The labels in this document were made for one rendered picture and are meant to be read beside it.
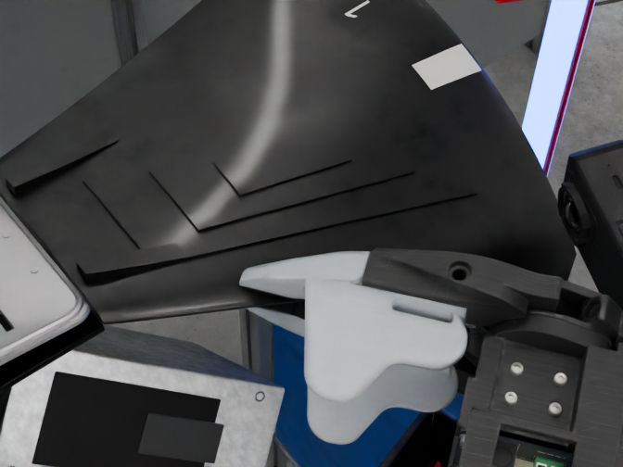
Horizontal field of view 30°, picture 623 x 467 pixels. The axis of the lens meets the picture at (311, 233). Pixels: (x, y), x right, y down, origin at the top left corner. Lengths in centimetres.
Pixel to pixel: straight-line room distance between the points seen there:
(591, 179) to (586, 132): 167
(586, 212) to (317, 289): 12
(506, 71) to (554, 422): 183
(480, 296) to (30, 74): 109
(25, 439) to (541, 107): 35
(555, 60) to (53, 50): 89
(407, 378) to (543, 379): 7
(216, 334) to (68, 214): 137
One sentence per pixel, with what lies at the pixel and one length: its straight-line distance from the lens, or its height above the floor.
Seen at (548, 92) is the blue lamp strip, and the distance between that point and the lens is 69.
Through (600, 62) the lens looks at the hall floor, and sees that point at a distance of 229.
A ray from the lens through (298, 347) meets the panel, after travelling 132.
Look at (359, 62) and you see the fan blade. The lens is 55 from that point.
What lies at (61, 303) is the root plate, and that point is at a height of 119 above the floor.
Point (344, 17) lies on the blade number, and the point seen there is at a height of 118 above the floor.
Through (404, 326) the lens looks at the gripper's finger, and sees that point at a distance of 44.
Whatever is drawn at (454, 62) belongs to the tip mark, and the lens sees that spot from 57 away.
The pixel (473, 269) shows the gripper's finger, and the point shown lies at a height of 123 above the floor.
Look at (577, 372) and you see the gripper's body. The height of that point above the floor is 120.
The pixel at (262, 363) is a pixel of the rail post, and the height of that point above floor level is 34.
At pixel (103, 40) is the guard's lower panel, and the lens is 150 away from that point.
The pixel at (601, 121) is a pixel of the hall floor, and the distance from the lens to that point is 219.
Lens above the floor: 157
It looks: 54 degrees down
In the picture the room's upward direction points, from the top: 1 degrees clockwise
